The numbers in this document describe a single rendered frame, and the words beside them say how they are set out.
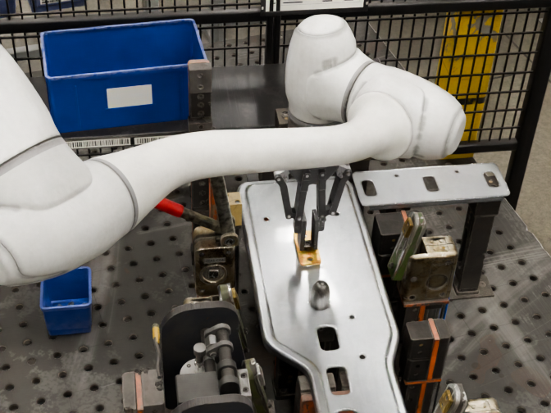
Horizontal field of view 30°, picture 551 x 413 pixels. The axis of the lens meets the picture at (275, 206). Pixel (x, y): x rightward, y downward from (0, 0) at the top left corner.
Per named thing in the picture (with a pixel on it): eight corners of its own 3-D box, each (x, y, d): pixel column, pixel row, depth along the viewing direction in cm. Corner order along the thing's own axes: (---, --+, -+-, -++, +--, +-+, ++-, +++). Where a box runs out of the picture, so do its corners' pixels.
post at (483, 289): (494, 297, 215) (520, 192, 196) (443, 301, 214) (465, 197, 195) (484, 274, 220) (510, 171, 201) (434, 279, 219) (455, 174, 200)
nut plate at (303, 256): (321, 264, 178) (322, 259, 177) (300, 265, 177) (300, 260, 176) (313, 231, 184) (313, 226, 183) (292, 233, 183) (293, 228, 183)
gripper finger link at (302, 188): (312, 173, 166) (304, 173, 166) (302, 224, 174) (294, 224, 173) (308, 157, 169) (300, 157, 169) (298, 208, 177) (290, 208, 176)
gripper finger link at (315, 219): (311, 209, 176) (316, 208, 177) (310, 238, 181) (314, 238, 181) (315, 220, 174) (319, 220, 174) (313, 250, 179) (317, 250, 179)
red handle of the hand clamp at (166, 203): (236, 236, 173) (156, 203, 166) (229, 244, 174) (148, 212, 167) (234, 220, 176) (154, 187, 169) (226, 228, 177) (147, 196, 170)
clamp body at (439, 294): (443, 390, 197) (473, 261, 174) (384, 396, 195) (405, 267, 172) (431, 354, 204) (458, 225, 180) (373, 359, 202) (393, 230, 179)
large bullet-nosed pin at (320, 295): (330, 315, 172) (333, 288, 167) (311, 317, 171) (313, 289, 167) (326, 301, 174) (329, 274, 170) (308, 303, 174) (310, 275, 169)
